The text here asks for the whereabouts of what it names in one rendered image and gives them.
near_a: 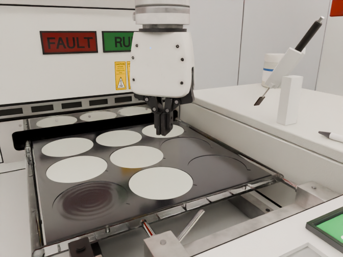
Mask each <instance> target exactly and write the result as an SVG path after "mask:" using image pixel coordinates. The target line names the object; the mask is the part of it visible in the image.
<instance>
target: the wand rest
mask: <svg viewBox="0 0 343 257"><path fill-rule="evenodd" d="M305 49H306V48H304V49H303V50H302V52H299V51H297V50H295V49H293V48H291V47H290V48H289V49H288V50H287V52H286V53H285V54H284V56H283V57H282V59H281V60H280V62H279V63H278V64H277V66H276V67H275V69H274V70H273V72H272V73H271V74H270V76H269V77H268V78H267V80H266V81H265V83H264V84H266V85H268V86H269V87H270V89H273V88H274V89H276V88H281V92H280V99H279V107H278V115H277V123H279V124H282V125H289V124H294V123H296V122H297V115H298V109H299V102H300V96H301V89H302V82H303V76H297V75H289V74H290V73H291V72H292V71H293V69H294V68H295V67H296V65H297V64H298V63H299V61H300V60H301V59H302V58H303V56H304V55H305Z"/></svg>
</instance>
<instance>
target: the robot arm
mask: <svg viewBox="0 0 343 257"><path fill-rule="evenodd" d="M132 19H133V20H134V21H136V24H141V25H142V29H139V32H134V34H133V40H132V47H131V59H130V87H131V90H132V92H134V97H135V98H137V99H139V100H143V101H145V102H146V103H147V104H148V105H149V106H150V108H151V111H152V112H153V113H154V128H155V129H156V135H162V136H166V135H167V134H168V133H169V132H170V131H171V130H172V129H173V110H175V109H176V108H177V107H178V106H179V105H183V104H189V103H192V102H193V101H194V100H195V98H194V93H193V90H194V85H195V68H194V53H193V45H192V38H191V32H187V29H183V25H189V24H190V0H135V12H133V13H132ZM162 97H165V104H164V107H163V101H162Z"/></svg>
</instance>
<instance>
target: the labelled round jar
mask: <svg viewBox="0 0 343 257"><path fill-rule="evenodd" d="M283 56H284V54H265V56H264V60H265V62H264V66H263V75H262V86H263V87H267V88H269V86H268V85H266V84H264V83H265V81H266V80H267V78H268V77H269V76H270V74H271V73H272V72H273V70H274V69H275V67H276V66H277V64H278V63H279V62H280V60H281V59H282V57H283Z"/></svg>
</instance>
